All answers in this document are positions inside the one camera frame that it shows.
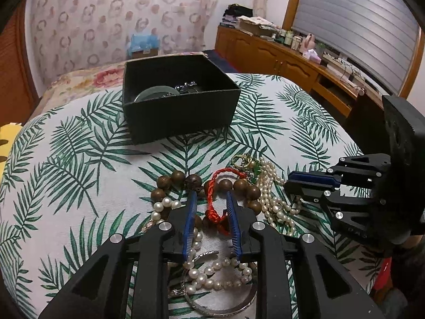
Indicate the gold green charm jewelry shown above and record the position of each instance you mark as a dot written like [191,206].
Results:
[248,165]

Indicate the dark beaded flower hairpin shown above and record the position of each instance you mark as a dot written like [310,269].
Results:
[188,88]

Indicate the patterned sheer curtain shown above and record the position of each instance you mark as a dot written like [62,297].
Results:
[69,35]

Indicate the blue plush toy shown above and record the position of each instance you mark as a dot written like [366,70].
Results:
[143,46]

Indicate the palm leaf tablecloth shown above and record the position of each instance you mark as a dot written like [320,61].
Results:
[74,178]

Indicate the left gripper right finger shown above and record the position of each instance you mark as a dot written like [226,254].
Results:
[323,287]

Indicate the pink rabbit figure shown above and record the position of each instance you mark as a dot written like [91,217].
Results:
[307,49]

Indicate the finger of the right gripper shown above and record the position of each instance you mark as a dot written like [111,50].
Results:
[313,186]

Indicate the pale green jade bangle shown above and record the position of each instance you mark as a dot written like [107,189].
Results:
[156,92]

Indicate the wooden sideboard cabinet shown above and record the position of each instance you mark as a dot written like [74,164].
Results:
[250,54]

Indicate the grey window blind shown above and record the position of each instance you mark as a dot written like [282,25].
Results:
[379,35]

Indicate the red basket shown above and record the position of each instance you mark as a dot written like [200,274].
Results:
[383,279]

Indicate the silver cuff bangle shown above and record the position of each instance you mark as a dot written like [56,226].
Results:
[215,286]

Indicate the stack of folded clothes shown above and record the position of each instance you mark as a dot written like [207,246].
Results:
[232,13]

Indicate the yellow plush toy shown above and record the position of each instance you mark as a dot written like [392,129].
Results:
[8,134]

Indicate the wooden louvered wardrobe door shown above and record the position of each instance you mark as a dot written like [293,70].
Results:
[18,95]

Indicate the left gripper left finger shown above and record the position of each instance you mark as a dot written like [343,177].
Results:
[128,273]

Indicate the black jewelry box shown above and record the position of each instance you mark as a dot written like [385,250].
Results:
[155,119]

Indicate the floral bed quilt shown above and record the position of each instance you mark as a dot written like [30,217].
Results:
[80,83]

